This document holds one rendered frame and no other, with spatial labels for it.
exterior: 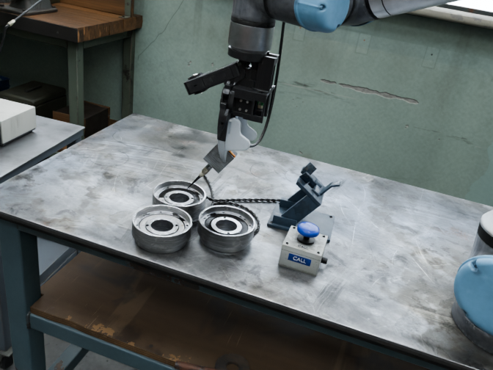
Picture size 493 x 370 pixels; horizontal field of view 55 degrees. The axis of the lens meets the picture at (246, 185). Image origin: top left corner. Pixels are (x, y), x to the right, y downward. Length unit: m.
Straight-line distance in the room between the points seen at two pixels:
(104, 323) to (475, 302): 0.72
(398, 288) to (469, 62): 1.62
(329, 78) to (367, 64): 0.19
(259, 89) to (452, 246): 0.53
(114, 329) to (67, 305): 0.13
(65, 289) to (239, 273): 0.48
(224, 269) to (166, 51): 1.95
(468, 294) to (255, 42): 0.49
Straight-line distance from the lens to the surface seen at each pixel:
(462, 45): 2.37
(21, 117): 1.55
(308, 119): 2.48
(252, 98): 0.83
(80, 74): 2.35
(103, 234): 0.89
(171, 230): 0.86
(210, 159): 0.92
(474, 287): 0.66
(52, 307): 1.13
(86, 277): 1.19
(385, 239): 1.02
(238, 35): 0.82
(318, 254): 0.83
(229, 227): 0.91
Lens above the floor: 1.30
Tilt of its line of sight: 27 degrees down
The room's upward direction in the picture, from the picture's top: 9 degrees clockwise
